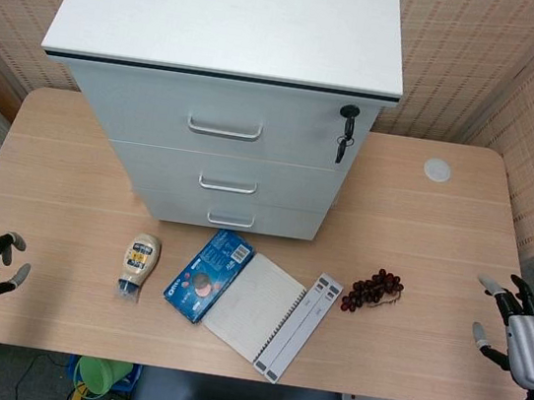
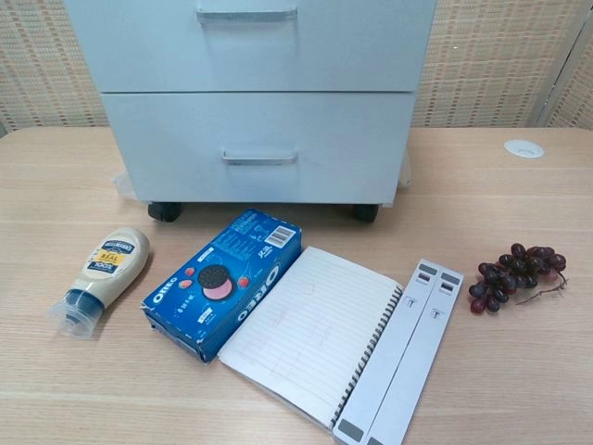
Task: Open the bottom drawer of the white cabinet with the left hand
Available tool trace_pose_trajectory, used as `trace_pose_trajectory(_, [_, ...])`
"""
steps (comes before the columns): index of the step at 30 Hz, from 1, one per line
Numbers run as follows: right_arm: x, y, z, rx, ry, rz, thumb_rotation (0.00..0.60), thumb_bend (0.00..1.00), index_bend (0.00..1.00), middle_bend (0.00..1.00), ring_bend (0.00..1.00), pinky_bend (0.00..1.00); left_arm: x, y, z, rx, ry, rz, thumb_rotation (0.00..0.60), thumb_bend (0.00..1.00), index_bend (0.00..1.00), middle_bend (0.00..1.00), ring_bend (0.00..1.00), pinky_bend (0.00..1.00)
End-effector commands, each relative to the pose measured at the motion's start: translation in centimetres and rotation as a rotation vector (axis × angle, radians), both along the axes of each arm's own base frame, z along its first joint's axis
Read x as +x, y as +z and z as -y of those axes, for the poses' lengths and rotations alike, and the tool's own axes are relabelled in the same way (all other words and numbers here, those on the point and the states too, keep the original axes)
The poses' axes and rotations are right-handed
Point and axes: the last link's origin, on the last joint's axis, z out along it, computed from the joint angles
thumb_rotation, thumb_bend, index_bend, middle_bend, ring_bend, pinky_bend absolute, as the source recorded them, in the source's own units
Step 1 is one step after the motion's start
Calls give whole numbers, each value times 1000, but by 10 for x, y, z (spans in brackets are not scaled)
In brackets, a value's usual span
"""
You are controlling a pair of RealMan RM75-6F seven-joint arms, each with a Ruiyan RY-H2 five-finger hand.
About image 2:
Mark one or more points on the blue Oreo cookie box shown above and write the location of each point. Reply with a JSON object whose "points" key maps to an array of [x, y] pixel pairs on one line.
{"points": [[222, 283]]}

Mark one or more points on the white drawer cabinet body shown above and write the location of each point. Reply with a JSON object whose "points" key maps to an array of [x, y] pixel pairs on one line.
{"points": [[410, 194]]}

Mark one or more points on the spiral lined notebook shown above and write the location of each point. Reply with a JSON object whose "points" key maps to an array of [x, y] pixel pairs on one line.
{"points": [[310, 320]]}

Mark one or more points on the beige woven screen panel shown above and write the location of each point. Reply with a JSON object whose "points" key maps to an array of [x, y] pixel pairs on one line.
{"points": [[486, 60]]}

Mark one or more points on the black caster wheel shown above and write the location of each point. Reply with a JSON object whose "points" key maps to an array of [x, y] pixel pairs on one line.
{"points": [[366, 212], [164, 212]]}

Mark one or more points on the dark purple grape bunch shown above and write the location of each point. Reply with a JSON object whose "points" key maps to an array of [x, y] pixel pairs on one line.
{"points": [[514, 275]]}

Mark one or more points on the silver folding laptop stand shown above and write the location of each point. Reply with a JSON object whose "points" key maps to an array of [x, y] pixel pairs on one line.
{"points": [[398, 352]]}

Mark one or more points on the mayonnaise squeeze bottle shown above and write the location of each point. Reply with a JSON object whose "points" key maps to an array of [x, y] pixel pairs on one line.
{"points": [[105, 273]]}

